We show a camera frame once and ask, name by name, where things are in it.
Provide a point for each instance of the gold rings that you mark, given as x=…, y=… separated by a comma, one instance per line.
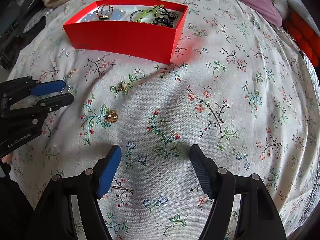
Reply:
x=105, y=11

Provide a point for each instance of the red cardboard box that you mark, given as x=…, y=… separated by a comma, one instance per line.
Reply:
x=125, y=37

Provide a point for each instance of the orange plush toy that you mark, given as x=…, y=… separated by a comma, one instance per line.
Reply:
x=305, y=37

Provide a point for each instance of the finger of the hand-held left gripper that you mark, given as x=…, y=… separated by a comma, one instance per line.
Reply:
x=48, y=87
x=60, y=101

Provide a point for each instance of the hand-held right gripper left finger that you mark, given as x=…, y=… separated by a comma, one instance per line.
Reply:
x=108, y=172

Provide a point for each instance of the dark bag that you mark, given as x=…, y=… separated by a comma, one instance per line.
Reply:
x=20, y=30

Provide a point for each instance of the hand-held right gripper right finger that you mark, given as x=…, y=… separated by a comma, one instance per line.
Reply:
x=201, y=172

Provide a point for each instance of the gold flower earring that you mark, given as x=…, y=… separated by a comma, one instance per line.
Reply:
x=122, y=87

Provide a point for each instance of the small silver crystal earring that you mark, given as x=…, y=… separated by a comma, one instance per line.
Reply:
x=66, y=88

